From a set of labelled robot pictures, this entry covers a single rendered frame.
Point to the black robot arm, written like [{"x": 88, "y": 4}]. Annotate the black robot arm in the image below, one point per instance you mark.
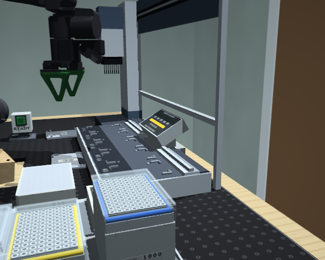
[{"x": 69, "y": 22}]

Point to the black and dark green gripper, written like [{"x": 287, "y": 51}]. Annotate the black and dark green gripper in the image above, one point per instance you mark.
[{"x": 49, "y": 71}]

